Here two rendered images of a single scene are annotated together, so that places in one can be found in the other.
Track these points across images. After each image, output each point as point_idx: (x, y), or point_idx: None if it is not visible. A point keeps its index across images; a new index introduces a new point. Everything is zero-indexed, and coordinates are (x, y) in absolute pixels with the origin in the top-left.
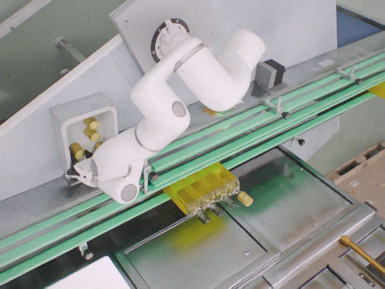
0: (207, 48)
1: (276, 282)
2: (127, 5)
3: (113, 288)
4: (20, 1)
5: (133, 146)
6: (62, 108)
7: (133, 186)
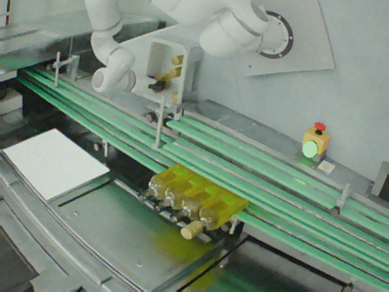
0: None
1: (105, 286)
2: None
3: (80, 175)
4: None
5: None
6: (169, 36)
7: (102, 76)
